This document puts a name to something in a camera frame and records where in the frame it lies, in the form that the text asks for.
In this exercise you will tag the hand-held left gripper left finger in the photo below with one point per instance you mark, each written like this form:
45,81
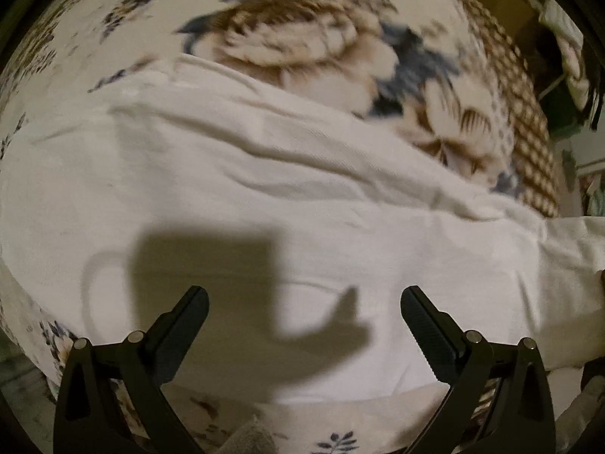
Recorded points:
178,340

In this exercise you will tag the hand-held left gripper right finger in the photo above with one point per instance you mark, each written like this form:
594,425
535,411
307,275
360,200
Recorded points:
427,338

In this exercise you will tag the white pants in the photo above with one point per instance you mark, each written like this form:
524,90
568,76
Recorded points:
283,198

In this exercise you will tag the grey cloth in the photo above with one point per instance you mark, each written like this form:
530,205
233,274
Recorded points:
248,437

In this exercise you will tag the floral printed blanket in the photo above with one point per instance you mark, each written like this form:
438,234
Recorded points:
312,52

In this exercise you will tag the pile of hanging clothes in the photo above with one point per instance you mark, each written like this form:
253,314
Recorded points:
569,47

